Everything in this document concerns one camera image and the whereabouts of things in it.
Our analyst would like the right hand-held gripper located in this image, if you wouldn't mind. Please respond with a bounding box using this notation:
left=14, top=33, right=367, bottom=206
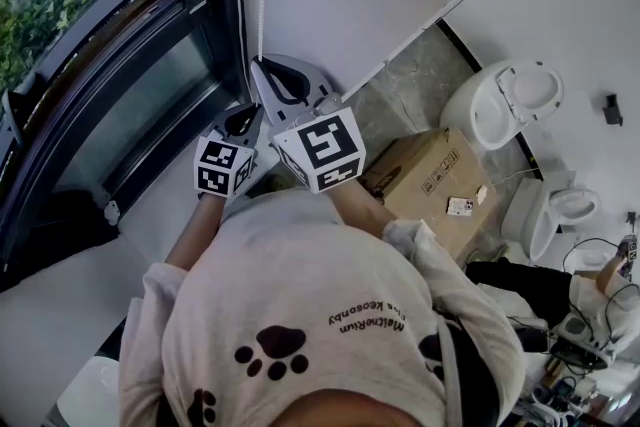
left=248, top=53, right=367, bottom=196

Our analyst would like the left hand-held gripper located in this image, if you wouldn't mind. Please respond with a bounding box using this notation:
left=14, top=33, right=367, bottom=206
left=193, top=103, right=265, bottom=202

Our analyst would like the person's right forearm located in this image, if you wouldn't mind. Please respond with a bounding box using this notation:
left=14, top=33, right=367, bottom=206
left=329, top=177, right=401, bottom=229

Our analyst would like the person's left forearm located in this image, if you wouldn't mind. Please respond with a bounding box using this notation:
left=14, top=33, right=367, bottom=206
left=164, top=197, right=229, bottom=271

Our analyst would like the dark framed window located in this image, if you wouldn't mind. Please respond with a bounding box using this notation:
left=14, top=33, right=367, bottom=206
left=0, top=0, right=251, bottom=291

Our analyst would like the large cardboard box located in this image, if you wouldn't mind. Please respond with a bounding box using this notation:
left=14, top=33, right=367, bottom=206
left=359, top=127, right=501, bottom=261

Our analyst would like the grey paw-print sweatshirt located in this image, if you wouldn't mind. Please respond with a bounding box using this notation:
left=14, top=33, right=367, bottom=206
left=117, top=189, right=526, bottom=427

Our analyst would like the round white tankless toilet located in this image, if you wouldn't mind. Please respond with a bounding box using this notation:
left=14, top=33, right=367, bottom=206
left=439, top=59, right=565, bottom=152

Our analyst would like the white patterned phone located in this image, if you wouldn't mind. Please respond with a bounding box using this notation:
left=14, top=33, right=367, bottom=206
left=446, top=195, right=475, bottom=218

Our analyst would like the white windowsill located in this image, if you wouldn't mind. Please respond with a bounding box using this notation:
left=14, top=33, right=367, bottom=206
left=0, top=114, right=281, bottom=427

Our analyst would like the white toilet with tank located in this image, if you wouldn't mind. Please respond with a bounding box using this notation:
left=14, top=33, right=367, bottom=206
left=562, top=240, right=609, bottom=274
left=501, top=177, right=601, bottom=264

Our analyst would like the white ceramic fixture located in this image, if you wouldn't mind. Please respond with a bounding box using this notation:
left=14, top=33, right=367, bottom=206
left=57, top=354, right=121, bottom=427

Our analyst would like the person's head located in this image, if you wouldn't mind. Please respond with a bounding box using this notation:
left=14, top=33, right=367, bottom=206
left=289, top=387, right=446, bottom=427

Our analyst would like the grey chair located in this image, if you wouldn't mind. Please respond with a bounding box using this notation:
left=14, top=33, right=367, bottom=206
left=549, top=314, right=616, bottom=371

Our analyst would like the pile of electronic equipment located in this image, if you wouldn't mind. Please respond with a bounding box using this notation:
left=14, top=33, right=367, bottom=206
left=519, top=364, right=616, bottom=427

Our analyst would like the black window handle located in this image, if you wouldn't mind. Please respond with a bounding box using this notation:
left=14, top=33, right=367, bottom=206
left=2, top=88, right=26, bottom=146

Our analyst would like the white floor cable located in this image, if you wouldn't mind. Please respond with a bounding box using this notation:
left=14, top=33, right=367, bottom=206
left=497, top=167, right=544, bottom=184

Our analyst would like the black wall-mounted holder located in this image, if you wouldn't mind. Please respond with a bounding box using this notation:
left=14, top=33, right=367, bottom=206
left=602, top=93, right=624, bottom=126

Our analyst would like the black bag with grey strap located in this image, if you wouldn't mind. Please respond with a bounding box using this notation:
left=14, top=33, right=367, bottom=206
left=434, top=319, right=504, bottom=427

